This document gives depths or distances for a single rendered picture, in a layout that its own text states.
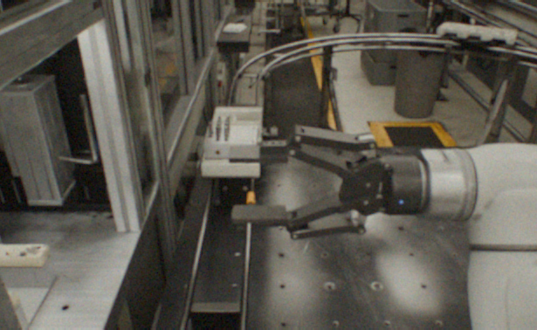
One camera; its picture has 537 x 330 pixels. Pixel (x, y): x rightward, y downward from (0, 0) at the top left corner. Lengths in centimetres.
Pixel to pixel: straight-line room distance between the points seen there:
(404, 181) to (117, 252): 51
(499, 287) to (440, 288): 54
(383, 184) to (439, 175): 7
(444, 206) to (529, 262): 11
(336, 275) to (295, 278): 10
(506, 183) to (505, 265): 9
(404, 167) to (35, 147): 65
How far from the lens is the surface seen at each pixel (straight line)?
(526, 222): 60
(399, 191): 56
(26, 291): 82
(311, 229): 61
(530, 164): 61
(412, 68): 357
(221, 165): 113
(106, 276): 81
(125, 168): 82
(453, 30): 269
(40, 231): 95
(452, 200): 58
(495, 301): 61
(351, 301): 106
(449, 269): 120
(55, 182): 96
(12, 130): 94
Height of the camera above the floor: 143
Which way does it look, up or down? 29 degrees down
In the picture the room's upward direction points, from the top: straight up
